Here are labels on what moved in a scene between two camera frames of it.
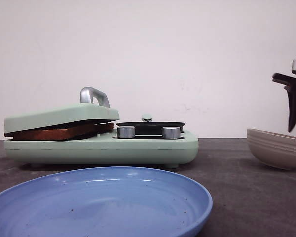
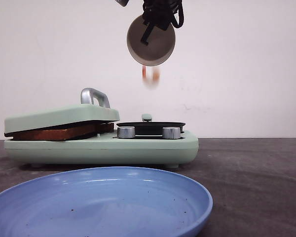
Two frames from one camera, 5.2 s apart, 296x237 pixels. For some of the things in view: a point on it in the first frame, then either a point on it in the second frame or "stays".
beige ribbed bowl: [280, 151] -> [161, 45]
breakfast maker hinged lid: [94, 108] stays
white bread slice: [102, 128] stays
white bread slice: [62, 134] stays
